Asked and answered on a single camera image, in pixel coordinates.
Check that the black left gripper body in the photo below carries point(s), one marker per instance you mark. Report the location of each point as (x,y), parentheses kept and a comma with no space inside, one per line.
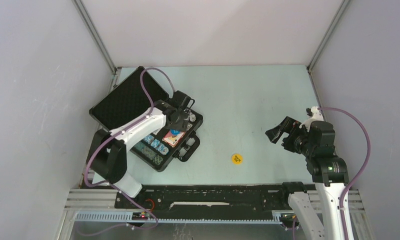
(181,122)

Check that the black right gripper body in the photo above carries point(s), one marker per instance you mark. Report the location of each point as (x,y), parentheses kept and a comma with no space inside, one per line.
(296,141)

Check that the red playing card deck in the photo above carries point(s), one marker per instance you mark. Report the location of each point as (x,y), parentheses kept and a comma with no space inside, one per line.
(173,140)

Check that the black poker set case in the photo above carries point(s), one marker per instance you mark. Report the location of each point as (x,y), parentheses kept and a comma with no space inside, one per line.
(128,100)

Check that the yellow big blind button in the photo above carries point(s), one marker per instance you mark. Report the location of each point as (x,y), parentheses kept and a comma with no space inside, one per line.
(236,159)

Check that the blue small blind button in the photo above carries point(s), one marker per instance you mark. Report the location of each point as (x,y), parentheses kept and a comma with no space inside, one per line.
(174,132)

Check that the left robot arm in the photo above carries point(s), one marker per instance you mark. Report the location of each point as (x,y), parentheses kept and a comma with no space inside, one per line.
(108,152)

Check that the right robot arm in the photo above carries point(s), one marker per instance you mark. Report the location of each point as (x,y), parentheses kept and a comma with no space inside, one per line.
(314,139)

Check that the grey white chip stack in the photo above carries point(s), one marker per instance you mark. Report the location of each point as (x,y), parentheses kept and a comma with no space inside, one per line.
(189,126)

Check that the light blue chip stack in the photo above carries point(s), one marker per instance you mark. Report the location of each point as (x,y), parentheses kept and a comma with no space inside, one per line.
(149,139)

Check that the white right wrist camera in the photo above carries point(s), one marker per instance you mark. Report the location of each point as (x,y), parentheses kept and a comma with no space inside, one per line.
(314,114)

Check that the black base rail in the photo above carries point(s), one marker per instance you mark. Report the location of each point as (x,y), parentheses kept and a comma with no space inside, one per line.
(214,202)

